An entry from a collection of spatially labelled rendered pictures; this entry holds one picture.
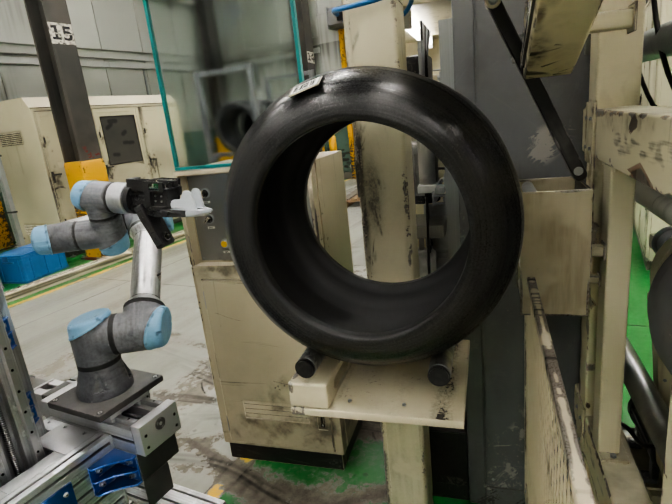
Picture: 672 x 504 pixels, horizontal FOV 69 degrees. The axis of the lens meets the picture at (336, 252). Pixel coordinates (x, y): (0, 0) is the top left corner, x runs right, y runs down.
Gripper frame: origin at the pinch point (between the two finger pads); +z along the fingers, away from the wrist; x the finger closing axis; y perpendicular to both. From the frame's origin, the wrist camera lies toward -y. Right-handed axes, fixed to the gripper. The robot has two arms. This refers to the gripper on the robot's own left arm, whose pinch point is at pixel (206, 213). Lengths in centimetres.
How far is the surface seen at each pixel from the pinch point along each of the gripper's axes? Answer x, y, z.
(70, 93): 379, 30, -398
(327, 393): -10.7, -34.4, 32.8
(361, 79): -10.2, 28.7, 38.3
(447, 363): -9, -24, 57
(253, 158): -12.2, 14.6, 18.3
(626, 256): 20, -7, 92
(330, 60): 971, 108, -270
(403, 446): 26, -73, 45
